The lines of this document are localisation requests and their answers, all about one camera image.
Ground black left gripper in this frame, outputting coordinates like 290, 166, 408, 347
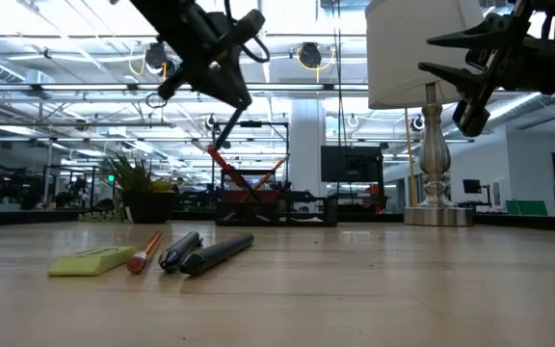
157, 9, 266, 108

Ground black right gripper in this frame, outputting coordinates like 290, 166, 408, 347
418, 0, 555, 138

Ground red-handled scissors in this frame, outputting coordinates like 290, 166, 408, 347
206, 144, 265, 204

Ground orange pencil pink eraser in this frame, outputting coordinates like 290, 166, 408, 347
251, 156, 291, 194
126, 230, 165, 276

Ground yellow-green sticky note pad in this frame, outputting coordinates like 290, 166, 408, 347
46, 245, 138, 278

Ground black mesh desk organizer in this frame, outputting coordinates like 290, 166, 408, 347
215, 168, 340, 227

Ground silver table lamp white shade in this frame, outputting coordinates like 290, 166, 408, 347
363, 0, 486, 227

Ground long ceiling light bar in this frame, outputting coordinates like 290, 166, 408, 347
118, 82, 370, 93

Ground yellow pole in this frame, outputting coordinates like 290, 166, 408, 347
404, 108, 418, 208

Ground small black monitor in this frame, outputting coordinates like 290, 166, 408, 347
462, 178, 493, 206

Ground potted green plant black pot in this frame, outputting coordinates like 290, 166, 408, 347
77, 153, 177, 226

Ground large black monitor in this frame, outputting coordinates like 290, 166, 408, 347
320, 145, 385, 184

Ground green board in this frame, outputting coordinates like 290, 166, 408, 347
505, 200, 548, 217

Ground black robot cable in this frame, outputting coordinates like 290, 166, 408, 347
223, 0, 272, 65

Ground black ceiling cable reel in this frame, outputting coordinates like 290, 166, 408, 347
143, 41, 182, 83
297, 41, 325, 69

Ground black metal frame stand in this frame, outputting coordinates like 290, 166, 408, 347
211, 120, 291, 194

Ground black hanging cable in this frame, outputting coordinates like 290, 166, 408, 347
332, 0, 346, 148

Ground black table frame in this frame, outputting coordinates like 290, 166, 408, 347
0, 209, 555, 233

